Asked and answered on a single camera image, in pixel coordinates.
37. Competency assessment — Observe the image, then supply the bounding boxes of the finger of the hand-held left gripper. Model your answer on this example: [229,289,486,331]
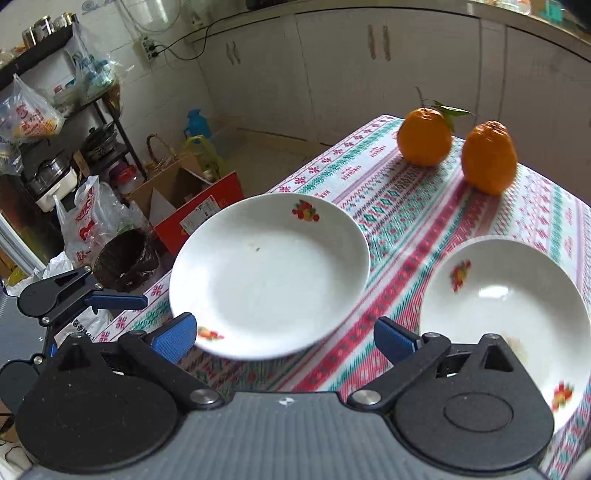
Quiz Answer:
[41,267,148,324]

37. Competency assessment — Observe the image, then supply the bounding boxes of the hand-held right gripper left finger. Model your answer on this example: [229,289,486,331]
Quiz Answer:
[46,312,227,412]

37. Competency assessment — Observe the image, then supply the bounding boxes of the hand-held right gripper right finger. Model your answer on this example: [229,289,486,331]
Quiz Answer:
[346,316,529,412]

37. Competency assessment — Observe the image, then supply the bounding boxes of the white plate fruit print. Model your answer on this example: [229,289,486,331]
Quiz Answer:
[418,235,591,432]
[168,193,371,361]

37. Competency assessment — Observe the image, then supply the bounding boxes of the white printed packet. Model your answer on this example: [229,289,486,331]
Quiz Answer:
[53,309,114,347]

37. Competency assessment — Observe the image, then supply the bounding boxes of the dark waste bin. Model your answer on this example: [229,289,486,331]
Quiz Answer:
[92,228,160,292]

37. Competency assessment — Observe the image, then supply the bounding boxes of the crumpled white plastic bag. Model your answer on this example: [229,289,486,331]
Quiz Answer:
[41,251,77,280]

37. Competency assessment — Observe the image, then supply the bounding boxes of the white plastic bag red print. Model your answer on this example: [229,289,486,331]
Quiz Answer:
[54,175,139,268]

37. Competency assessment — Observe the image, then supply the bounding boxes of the white kitchen appliance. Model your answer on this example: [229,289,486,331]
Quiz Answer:
[34,171,80,213]

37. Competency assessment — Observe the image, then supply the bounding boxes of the open red cardboard box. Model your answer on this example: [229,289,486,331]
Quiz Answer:
[124,154,245,257]

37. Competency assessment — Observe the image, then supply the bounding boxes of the red lidded jar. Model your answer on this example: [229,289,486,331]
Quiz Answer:
[108,164,144,197]

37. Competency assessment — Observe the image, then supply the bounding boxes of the patterned tablecloth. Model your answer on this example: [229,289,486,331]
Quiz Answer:
[92,114,591,480]

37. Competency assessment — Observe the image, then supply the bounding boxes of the steel pot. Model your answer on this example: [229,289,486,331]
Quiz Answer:
[25,150,72,192]

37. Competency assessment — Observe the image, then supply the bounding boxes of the black pot with lid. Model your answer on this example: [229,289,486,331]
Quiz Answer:
[81,122,122,160]

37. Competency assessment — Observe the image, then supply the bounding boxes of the yellow-green bag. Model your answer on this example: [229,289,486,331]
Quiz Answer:
[182,135,227,181]

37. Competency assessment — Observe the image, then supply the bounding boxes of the blue thermos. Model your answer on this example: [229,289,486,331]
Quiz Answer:
[186,109,214,144]

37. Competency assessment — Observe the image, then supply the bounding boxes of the clear plastic bag yellow contents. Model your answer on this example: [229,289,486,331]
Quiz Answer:
[0,74,65,144]

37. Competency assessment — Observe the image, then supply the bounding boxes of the orange with leaf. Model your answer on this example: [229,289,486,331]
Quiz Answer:
[397,85,476,168]

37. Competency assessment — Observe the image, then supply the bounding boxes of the white blue plastic bag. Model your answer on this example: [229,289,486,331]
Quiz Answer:
[65,21,123,100]

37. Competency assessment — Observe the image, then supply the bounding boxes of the black metal shelf rack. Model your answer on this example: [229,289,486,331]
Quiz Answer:
[0,23,148,217]

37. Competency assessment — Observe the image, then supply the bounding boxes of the white kitchen cabinets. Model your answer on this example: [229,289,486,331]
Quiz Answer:
[194,9,591,204]

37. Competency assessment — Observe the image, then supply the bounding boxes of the kitchen countertop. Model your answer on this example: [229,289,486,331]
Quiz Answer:
[185,0,591,44]

